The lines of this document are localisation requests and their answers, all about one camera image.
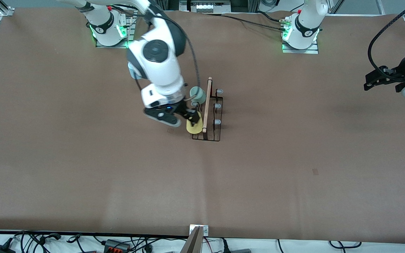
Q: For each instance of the white power strip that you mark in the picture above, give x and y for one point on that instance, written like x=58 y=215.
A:
x=204 y=7

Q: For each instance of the black power plug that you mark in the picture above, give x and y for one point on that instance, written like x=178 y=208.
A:
x=225 y=246

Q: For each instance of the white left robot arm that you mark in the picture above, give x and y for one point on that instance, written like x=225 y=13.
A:
x=306 y=24

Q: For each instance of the small metal bracket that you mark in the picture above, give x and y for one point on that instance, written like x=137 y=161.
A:
x=205 y=231

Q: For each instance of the aluminium frame strut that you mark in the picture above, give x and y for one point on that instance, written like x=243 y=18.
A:
x=380 y=6

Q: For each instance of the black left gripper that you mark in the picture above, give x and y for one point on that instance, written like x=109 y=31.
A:
x=394 y=76

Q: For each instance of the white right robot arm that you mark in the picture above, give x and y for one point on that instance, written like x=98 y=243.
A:
x=160 y=66

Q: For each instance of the black power adapter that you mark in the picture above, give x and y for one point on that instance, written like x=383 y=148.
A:
x=0 y=249

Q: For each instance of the black orange connector block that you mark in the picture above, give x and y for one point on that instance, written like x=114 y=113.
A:
x=116 y=245

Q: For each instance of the teal plastic cup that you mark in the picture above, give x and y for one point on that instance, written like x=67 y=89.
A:
x=199 y=95

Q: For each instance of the aluminium camera post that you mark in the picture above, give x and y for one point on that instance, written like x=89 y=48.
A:
x=193 y=244

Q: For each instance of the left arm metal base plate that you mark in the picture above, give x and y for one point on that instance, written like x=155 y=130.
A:
x=301 y=51

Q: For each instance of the light blue plastic cup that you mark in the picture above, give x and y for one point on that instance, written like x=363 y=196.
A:
x=131 y=72

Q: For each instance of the brown table cover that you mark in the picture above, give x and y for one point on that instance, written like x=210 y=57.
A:
x=258 y=193

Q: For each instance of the yellow plastic cup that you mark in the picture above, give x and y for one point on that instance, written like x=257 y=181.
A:
x=193 y=129

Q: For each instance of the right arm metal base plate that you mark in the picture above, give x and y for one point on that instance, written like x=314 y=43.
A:
x=114 y=45

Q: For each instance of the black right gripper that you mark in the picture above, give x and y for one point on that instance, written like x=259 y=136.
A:
x=182 y=108

